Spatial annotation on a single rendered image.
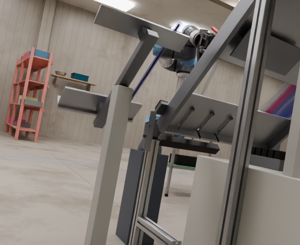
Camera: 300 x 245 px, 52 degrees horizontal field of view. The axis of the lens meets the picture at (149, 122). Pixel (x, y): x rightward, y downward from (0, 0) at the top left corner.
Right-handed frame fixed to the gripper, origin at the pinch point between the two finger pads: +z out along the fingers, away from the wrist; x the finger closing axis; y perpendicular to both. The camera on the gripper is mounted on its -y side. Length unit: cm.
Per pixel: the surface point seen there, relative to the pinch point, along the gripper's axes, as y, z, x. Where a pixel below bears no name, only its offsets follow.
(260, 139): -40, 1, 38
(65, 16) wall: -186, -917, -1
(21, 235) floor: -111, -13, -79
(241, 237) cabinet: -29, 66, -18
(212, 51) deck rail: 6.9, 15.6, -13.3
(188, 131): -33.4, 4.8, -7.0
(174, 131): -32.0, 6.7, -15.0
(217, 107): -19.4, 6.7, 2.3
